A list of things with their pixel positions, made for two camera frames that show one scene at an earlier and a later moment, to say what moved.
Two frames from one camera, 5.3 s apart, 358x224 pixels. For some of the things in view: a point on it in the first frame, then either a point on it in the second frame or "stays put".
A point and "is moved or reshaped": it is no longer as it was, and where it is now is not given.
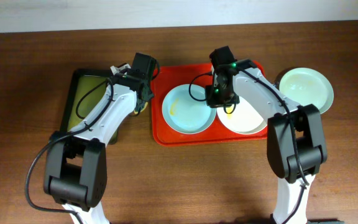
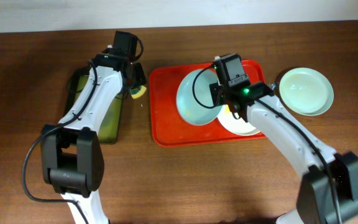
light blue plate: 185,109 is moved or reshaped
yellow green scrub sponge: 143,109 is moved or reshaped
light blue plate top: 306,86 stays put
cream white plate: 244,120 stays put
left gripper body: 146,94 -> 139,78
